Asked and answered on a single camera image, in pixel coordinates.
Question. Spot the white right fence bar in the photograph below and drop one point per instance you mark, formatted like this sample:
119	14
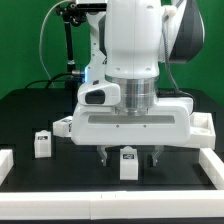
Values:
212	166

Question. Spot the black camera stand pole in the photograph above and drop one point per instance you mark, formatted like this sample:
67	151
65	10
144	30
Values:
72	15

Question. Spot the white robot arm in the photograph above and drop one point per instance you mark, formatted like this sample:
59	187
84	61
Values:
123	106

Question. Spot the white left fence piece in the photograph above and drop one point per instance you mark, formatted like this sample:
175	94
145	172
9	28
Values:
6	163

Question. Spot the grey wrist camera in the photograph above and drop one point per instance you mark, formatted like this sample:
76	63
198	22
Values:
99	92

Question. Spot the white fence bar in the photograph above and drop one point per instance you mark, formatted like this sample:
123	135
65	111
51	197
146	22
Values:
212	166
111	205

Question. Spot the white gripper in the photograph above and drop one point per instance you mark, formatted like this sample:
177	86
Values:
166	123

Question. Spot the white front fence bar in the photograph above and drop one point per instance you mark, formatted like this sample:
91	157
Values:
111	205

